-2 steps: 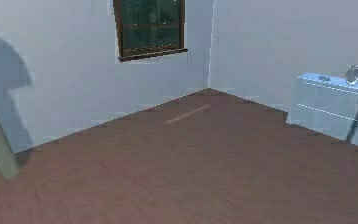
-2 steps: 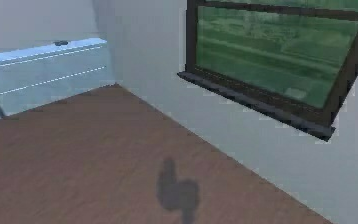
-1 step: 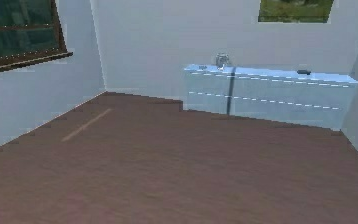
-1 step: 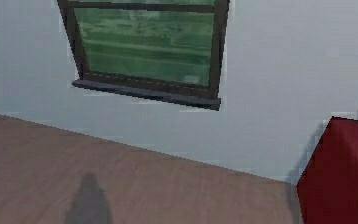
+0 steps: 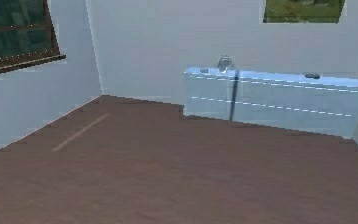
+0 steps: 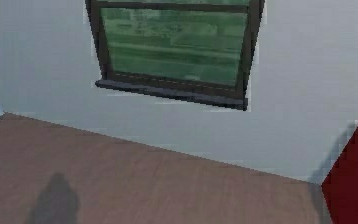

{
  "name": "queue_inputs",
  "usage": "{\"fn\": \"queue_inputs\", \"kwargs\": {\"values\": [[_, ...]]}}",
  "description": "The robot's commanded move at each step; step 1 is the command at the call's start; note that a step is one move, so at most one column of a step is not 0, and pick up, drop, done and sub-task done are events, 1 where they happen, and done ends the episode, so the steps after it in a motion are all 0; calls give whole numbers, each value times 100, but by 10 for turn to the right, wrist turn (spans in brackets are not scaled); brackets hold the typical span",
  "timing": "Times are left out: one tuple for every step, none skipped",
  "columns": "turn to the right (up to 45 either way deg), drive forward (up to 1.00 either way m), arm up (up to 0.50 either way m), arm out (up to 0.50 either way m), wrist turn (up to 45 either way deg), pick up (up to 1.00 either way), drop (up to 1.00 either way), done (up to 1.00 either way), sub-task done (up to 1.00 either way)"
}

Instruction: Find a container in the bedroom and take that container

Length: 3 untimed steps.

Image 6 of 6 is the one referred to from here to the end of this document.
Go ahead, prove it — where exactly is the dark framed window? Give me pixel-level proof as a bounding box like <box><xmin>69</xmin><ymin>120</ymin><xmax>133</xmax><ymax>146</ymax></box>
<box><xmin>84</xmin><ymin>0</ymin><xmax>266</xmax><ymax>112</ymax></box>

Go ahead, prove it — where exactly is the dark red armchair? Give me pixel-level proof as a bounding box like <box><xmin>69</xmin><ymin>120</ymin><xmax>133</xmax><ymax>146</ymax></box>
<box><xmin>321</xmin><ymin>116</ymin><xmax>358</xmax><ymax>224</ymax></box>

